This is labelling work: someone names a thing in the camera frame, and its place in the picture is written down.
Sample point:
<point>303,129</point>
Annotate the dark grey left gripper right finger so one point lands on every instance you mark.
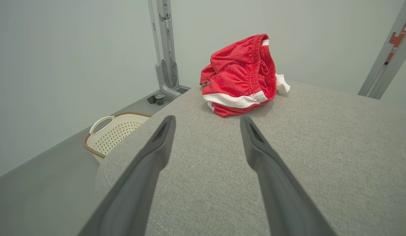
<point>281,196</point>

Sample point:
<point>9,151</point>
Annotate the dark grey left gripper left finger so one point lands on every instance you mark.
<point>134,196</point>

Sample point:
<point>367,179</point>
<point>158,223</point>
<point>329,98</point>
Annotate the red garment with white band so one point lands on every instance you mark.
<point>235,72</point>

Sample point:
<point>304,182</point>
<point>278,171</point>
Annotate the cream perforated laundry basket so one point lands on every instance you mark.
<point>114,134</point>

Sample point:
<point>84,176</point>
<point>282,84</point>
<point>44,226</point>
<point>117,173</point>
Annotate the orange label strip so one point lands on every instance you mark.
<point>395,39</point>

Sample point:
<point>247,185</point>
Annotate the grey metal frame post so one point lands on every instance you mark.
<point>165,32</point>
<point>383,65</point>

